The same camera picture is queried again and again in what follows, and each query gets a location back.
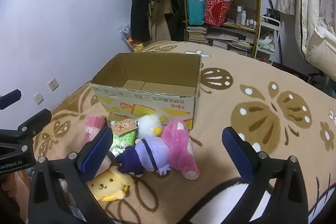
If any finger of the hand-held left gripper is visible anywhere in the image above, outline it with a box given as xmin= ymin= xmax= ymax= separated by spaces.
xmin=0 ymin=89 xmax=22 ymax=110
xmin=0 ymin=109 xmax=52 ymax=147

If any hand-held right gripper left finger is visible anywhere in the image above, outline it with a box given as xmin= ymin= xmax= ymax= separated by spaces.
xmin=28 ymin=126 xmax=116 ymax=224

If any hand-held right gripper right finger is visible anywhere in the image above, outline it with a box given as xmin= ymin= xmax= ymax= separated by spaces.
xmin=222 ymin=127 xmax=309 ymax=224

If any yellow dog plush toy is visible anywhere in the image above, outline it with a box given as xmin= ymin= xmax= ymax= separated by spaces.
xmin=87 ymin=165 xmax=135 ymax=202

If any purple plush doll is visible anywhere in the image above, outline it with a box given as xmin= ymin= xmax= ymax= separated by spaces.
xmin=115 ymin=136 xmax=174 ymax=178

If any printed cardboard box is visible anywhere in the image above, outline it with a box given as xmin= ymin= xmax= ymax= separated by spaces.
xmin=90 ymin=52 xmax=202 ymax=130

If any green tissue pack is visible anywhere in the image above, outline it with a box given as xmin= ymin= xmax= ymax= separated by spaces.
xmin=108 ymin=120 xmax=137 ymax=159

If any pink striped plush toy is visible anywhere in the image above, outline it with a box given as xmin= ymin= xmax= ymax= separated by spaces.
xmin=83 ymin=116 xmax=108 ymax=144

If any bear paper tag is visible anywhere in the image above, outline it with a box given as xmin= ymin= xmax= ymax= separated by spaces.
xmin=111 ymin=119 xmax=137 ymax=136

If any pile of magazines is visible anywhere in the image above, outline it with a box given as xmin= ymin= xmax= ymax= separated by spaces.
xmin=206 ymin=27 xmax=254 ymax=56

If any colourful snack bag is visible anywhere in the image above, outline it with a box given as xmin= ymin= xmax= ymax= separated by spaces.
xmin=120 ymin=22 xmax=151 ymax=52

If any stack of books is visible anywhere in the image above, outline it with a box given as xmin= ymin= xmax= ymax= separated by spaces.
xmin=186 ymin=26 xmax=209 ymax=43

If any white trolley cart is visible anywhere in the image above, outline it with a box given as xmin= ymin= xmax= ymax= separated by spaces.
xmin=256 ymin=15 xmax=281 ymax=64

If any red patterned bag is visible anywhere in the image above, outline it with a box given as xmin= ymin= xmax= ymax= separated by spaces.
xmin=204 ymin=0 xmax=233 ymax=27

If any beige coat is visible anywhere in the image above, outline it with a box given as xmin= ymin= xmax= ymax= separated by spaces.
xmin=147 ymin=0 xmax=172 ymax=43

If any dark hanging garment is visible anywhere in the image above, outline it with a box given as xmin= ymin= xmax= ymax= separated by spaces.
xmin=168 ymin=0 xmax=187 ymax=42

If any black coat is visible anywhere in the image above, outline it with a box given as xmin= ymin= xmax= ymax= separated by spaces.
xmin=130 ymin=0 xmax=151 ymax=43

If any teal bag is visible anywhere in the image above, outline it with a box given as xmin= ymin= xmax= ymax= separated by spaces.
xmin=187 ymin=0 xmax=206 ymax=25

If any white duvet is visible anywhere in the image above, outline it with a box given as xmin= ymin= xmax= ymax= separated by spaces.
xmin=294 ymin=0 xmax=336 ymax=75

